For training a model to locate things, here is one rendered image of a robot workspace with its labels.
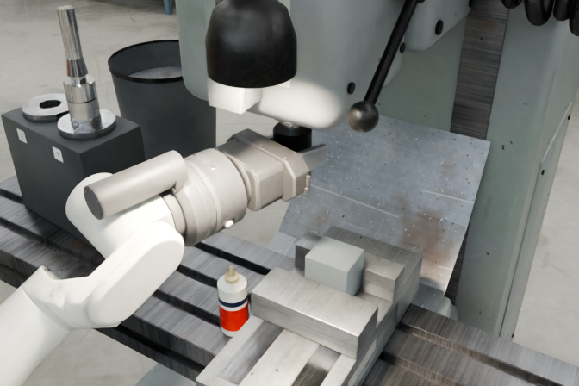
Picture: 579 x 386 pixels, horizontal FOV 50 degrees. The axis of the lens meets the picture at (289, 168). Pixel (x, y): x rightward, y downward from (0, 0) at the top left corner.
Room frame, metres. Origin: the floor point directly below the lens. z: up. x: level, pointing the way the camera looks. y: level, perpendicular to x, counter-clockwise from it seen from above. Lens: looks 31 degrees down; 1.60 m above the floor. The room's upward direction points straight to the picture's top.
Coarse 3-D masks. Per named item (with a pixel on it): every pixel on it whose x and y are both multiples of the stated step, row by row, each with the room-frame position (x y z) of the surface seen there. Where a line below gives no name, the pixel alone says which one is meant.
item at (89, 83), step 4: (88, 76) 0.90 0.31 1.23; (64, 80) 0.89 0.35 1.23; (68, 80) 0.88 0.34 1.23; (84, 80) 0.88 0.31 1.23; (88, 80) 0.88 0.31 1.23; (92, 80) 0.89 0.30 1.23; (64, 84) 0.87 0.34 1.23; (68, 84) 0.87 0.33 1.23; (72, 84) 0.87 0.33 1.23; (76, 84) 0.87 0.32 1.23; (80, 84) 0.87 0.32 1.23; (84, 84) 0.87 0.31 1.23; (88, 84) 0.87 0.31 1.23; (92, 84) 0.88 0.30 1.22; (68, 88) 0.87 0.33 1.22; (72, 88) 0.86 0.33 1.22; (76, 88) 0.86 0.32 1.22; (80, 88) 0.87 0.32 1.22; (84, 88) 0.87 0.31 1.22; (88, 88) 0.87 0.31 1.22
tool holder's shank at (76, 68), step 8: (64, 8) 0.89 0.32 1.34; (72, 8) 0.89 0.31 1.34; (64, 16) 0.88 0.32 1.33; (72, 16) 0.88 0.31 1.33; (64, 24) 0.88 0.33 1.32; (72, 24) 0.88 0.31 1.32; (64, 32) 0.88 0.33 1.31; (72, 32) 0.88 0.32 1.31; (64, 40) 0.88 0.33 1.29; (72, 40) 0.88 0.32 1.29; (72, 48) 0.88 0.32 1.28; (80, 48) 0.89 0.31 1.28; (72, 56) 0.88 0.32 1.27; (80, 56) 0.88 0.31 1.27; (72, 64) 0.88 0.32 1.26; (80, 64) 0.88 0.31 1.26; (72, 72) 0.87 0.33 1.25; (80, 72) 0.88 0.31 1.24; (88, 72) 0.89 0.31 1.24; (72, 80) 0.88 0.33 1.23; (80, 80) 0.88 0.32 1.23
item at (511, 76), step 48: (480, 0) 0.92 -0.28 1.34; (432, 48) 0.95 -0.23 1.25; (480, 48) 0.91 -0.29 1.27; (528, 48) 0.88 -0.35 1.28; (576, 48) 1.07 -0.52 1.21; (384, 96) 0.99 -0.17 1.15; (432, 96) 0.95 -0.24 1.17; (480, 96) 0.90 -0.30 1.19; (528, 96) 0.87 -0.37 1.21; (528, 144) 0.87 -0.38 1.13; (480, 192) 0.89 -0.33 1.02; (528, 192) 0.88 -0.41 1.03; (480, 240) 0.89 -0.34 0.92; (528, 240) 1.02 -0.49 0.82; (480, 288) 0.88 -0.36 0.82
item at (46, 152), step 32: (64, 96) 0.98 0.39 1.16; (32, 128) 0.88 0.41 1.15; (64, 128) 0.86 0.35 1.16; (96, 128) 0.86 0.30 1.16; (128, 128) 0.88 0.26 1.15; (32, 160) 0.89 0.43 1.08; (64, 160) 0.83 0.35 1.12; (96, 160) 0.82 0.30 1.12; (128, 160) 0.87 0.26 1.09; (32, 192) 0.91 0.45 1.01; (64, 192) 0.85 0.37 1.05; (64, 224) 0.86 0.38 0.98
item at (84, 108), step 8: (64, 88) 0.88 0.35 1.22; (72, 96) 0.87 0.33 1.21; (80, 96) 0.87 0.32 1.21; (88, 96) 0.87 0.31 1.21; (96, 96) 0.89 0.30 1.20; (72, 104) 0.87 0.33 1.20; (80, 104) 0.87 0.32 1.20; (88, 104) 0.87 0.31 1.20; (96, 104) 0.88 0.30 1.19; (72, 112) 0.87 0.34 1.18; (80, 112) 0.86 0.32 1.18; (88, 112) 0.87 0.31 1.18; (96, 112) 0.88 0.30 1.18; (72, 120) 0.87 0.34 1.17; (80, 120) 0.86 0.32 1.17; (88, 120) 0.87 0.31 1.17; (96, 120) 0.88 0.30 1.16
